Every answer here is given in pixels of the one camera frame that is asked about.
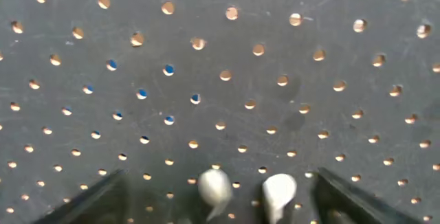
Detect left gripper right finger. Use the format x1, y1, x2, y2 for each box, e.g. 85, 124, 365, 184
312, 167, 424, 224

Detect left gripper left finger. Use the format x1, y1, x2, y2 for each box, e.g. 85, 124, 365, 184
32, 168, 130, 224

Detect black and white pliers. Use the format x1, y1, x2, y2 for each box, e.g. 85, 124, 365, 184
197, 168, 298, 224

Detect black pegboard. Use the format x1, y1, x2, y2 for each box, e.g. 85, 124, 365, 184
0, 0, 440, 224

